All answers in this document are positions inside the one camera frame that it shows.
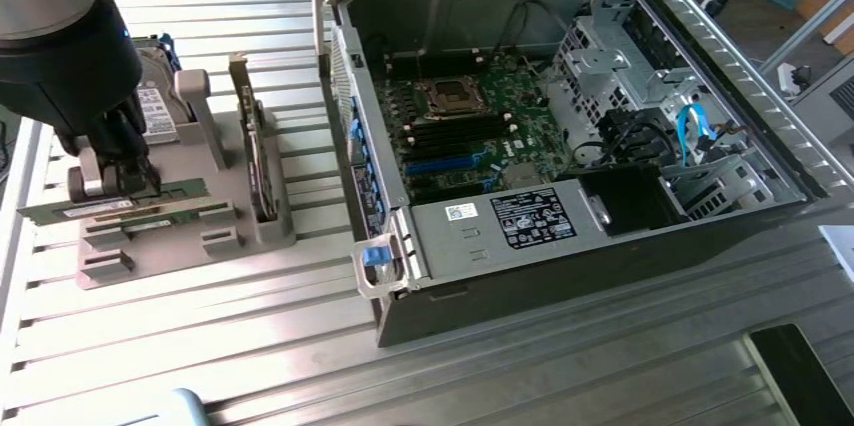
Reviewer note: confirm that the open black PC case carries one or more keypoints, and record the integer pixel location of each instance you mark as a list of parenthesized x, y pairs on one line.
[(534, 296)]

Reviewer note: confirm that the white box corner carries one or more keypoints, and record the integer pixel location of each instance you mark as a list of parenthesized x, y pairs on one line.
[(839, 251)]

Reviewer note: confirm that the black expansion slot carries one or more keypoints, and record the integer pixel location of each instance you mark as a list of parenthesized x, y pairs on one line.
[(447, 190)]

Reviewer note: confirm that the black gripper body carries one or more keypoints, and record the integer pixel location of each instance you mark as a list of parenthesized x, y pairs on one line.
[(73, 71)]

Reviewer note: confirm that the hard disk drive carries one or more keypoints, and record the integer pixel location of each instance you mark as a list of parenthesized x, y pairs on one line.
[(159, 111)]

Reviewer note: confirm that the CPU socket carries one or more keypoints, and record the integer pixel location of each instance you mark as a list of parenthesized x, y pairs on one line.
[(450, 96)]

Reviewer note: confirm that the blue expansion slot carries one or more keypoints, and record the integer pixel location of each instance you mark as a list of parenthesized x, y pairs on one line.
[(440, 166)]

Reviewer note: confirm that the green motherboard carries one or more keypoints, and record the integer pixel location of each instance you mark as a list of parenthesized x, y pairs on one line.
[(514, 111)]

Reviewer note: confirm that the white power strip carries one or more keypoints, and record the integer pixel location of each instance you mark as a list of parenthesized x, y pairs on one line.
[(789, 78)]

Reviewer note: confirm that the green RAM stick white label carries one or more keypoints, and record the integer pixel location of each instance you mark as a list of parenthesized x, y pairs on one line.
[(93, 208)]

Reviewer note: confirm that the pale blue rounded object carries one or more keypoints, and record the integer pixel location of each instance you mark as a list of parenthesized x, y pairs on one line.
[(133, 408)]

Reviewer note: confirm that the graphics card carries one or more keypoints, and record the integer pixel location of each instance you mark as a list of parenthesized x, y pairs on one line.
[(256, 156)]

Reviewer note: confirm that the grey equipment box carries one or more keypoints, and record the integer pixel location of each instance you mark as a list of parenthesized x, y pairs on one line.
[(830, 101)]

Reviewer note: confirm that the black tablet screen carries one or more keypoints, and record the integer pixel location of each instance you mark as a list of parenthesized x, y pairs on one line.
[(801, 376)]

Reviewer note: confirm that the blue case latch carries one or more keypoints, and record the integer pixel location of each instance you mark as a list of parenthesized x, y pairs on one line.
[(374, 256)]

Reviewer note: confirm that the grey parts rack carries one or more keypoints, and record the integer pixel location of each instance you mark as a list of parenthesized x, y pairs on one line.
[(220, 156)]

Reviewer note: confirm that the grey power supply unit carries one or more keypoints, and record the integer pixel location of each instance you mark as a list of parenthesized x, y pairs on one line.
[(480, 241)]

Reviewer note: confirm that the black RAM slot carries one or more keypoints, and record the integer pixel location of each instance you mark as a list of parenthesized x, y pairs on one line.
[(460, 129), (456, 121), (440, 151), (460, 138)]

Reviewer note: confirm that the metal disk bay cage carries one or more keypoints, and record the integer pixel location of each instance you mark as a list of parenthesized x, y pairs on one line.
[(600, 61)]

